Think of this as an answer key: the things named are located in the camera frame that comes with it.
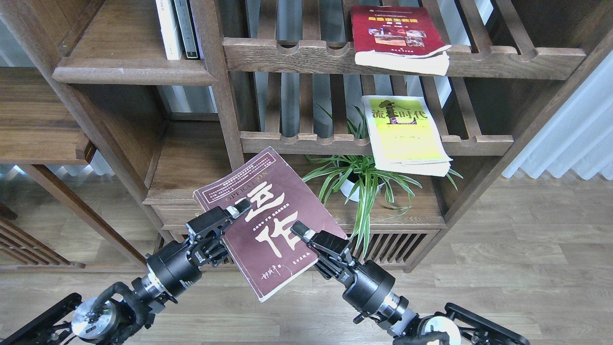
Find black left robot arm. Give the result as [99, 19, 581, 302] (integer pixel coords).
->
[2, 199, 251, 345]

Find red book on top shelf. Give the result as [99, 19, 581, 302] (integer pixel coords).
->
[351, 6, 451, 76]

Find white curtain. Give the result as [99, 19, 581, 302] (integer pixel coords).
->
[502, 53, 613, 180]

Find green spider plant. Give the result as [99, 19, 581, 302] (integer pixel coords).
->
[302, 96, 458, 254]

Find white plant pot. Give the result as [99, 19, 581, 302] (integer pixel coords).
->
[340, 173, 385, 202]

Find dark wooden bookshelf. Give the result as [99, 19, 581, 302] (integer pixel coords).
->
[1, 0, 612, 272]

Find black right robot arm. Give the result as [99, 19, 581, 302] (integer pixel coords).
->
[292, 221, 529, 345]

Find white upright book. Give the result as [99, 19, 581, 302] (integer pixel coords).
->
[155, 0, 182, 60]

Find maroon book white characters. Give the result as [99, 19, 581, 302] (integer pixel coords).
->
[193, 147, 347, 302]

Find dark green upright book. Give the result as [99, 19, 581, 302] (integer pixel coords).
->
[174, 0, 200, 60]

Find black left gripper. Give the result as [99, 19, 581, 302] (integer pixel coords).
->
[146, 198, 252, 300]

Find yellow green book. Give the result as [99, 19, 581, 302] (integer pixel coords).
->
[362, 95, 452, 177]

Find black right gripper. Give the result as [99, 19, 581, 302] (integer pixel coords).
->
[291, 221, 398, 319]

